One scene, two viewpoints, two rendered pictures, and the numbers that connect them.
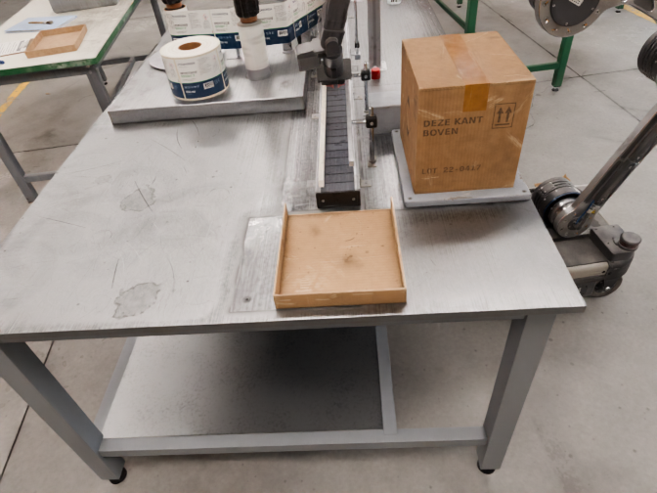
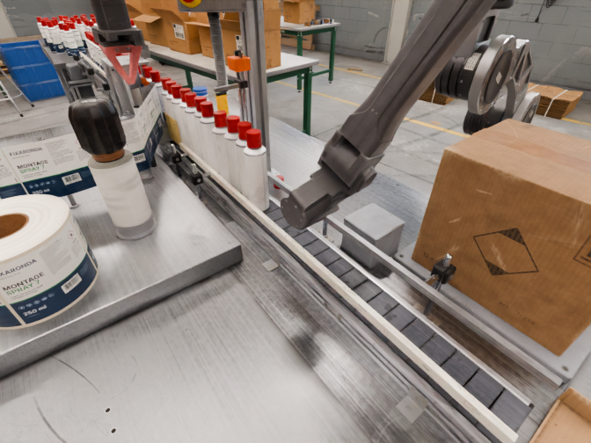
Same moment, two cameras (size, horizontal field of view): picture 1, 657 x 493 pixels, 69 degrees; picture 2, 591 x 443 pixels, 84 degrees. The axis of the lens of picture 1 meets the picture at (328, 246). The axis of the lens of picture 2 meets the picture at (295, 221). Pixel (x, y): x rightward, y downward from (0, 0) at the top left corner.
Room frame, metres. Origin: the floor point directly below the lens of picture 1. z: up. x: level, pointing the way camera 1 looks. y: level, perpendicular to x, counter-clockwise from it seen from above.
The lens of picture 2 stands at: (1.01, 0.30, 1.37)
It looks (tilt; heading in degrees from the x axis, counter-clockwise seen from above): 38 degrees down; 318
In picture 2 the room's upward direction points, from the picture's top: straight up
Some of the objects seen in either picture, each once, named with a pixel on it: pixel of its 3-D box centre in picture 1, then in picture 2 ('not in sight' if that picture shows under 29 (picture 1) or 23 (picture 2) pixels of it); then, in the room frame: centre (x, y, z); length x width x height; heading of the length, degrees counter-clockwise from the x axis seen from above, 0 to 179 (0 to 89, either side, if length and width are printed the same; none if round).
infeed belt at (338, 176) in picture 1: (336, 67); (229, 185); (1.76, -0.10, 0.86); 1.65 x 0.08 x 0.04; 175
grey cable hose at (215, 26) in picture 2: not in sight; (218, 52); (1.92, -0.22, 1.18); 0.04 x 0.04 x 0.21
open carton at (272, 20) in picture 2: not in sight; (252, 38); (3.26, -1.28, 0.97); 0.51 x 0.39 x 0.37; 98
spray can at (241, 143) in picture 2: not in sight; (248, 163); (1.64, -0.10, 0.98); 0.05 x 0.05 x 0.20
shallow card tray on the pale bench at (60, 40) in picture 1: (58, 40); not in sight; (2.63, 1.27, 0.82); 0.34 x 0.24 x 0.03; 8
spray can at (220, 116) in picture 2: not in sight; (225, 149); (1.74, -0.10, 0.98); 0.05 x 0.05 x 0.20
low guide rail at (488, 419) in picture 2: (324, 88); (271, 225); (1.48, -0.04, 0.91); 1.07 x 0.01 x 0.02; 175
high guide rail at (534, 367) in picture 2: (346, 71); (297, 196); (1.48, -0.12, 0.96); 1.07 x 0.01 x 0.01; 175
